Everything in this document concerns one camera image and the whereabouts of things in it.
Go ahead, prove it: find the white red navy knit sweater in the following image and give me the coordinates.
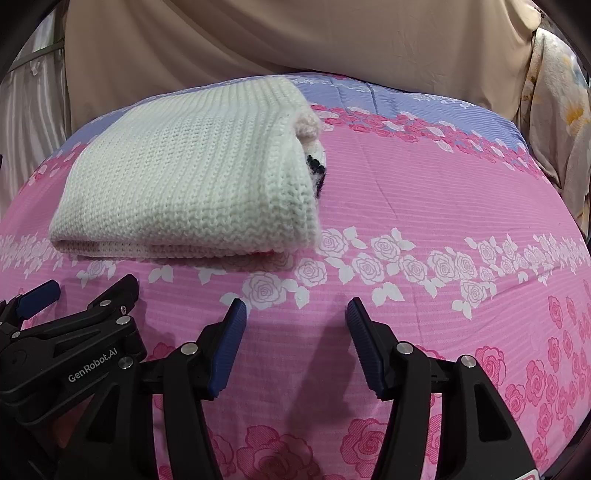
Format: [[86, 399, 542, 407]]
[[49, 77, 325, 258]]

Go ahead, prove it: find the silver satin curtain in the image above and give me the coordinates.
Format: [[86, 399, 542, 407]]
[[1, 2, 71, 212]]

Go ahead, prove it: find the pink floral bed sheet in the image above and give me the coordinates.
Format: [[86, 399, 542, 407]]
[[1, 74, 590, 479]]

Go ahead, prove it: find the beige fabric drape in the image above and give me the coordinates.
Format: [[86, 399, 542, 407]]
[[65, 1, 541, 128]]

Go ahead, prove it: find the floral cream quilt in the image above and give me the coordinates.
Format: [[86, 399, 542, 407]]
[[518, 28, 590, 231]]

